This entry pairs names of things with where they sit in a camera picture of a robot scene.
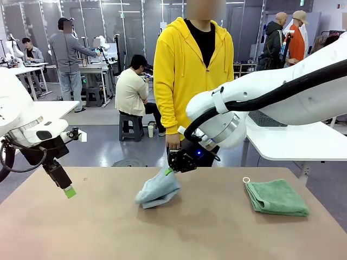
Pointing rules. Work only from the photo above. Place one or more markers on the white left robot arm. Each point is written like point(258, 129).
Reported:
point(16, 108)

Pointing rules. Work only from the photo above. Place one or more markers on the person in yellow hoodie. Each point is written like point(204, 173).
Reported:
point(179, 67)

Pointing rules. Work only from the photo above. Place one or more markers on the white shoe rack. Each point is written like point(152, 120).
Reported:
point(245, 69)

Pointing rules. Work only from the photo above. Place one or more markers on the seated man in cream jacket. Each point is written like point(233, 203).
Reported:
point(130, 92)

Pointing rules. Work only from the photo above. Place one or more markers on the standing man in grey shirt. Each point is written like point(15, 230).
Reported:
point(67, 54)

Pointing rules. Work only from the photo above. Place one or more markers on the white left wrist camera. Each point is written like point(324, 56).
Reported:
point(82, 136)

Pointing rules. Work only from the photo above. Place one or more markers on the mannequin in black jacket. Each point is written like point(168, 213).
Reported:
point(271, 48)

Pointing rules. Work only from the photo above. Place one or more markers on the white side table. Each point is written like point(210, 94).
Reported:
point(298, 140)
point(59, 108)

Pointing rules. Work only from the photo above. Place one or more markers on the mannequin in orange dress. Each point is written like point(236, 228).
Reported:
point(296, 43)

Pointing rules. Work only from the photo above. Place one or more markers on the light blue towel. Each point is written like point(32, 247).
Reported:
point(157, 192)

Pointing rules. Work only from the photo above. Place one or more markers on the white cup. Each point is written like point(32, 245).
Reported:
point(150, 132)

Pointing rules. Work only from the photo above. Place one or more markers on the person's right forearm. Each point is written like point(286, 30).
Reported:
point(169, 116)

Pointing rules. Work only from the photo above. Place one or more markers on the white background desk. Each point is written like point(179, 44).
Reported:
point(92, 67)
point(27, 71)

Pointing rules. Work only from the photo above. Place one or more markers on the round metal floor plate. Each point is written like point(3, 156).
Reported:
point(130, 162)

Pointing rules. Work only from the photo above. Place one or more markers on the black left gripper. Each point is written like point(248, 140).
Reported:
point(46, 154)

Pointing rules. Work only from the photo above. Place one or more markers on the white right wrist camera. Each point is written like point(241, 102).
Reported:
point(182, 129)

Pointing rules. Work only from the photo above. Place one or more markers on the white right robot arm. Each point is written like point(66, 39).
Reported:
point(311, 89)

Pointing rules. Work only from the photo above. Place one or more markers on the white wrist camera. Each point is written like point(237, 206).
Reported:
point(82, 136)
point(182, 129)

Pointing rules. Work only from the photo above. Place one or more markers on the person's right hand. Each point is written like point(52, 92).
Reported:
point(173, 141)

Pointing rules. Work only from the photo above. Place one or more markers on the background man in grey jacket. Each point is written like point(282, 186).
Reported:
point(33, 52)

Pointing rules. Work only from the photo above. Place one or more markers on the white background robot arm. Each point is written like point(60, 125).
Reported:
point(12, 50)
point(103, 46)

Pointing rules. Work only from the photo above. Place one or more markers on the clothes rack with dark garments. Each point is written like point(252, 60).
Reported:
point(321, 43)

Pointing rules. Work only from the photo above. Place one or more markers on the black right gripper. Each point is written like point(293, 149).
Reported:
point(202, 157)

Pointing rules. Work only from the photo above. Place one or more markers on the grey step stool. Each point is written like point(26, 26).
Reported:
point(130, 128)
point(94, 97)

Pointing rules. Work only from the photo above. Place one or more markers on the dark grey plastic basket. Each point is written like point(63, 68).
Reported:
point(267, 120)

